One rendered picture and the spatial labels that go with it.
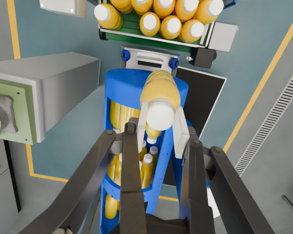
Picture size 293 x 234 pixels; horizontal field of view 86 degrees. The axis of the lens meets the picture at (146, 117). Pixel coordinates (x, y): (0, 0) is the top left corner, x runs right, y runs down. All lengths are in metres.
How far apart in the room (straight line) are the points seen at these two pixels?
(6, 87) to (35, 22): 1.19
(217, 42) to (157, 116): 0.66
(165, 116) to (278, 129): 2.27
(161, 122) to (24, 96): 0.67
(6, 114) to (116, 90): 0.53
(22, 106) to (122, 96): 0.50
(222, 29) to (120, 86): 0.55
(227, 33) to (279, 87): 1.42
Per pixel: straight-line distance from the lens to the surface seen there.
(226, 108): 1.98
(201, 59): 0.67
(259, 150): 2.50
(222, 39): 0.84
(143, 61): 0.60
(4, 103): 0.85
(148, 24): 0.54
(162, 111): 0.20
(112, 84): 0.47
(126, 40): 0.75
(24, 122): 0.87
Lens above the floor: 1.64
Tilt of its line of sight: 64 degrees down
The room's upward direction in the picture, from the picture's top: 177 degrees counter-clockwise
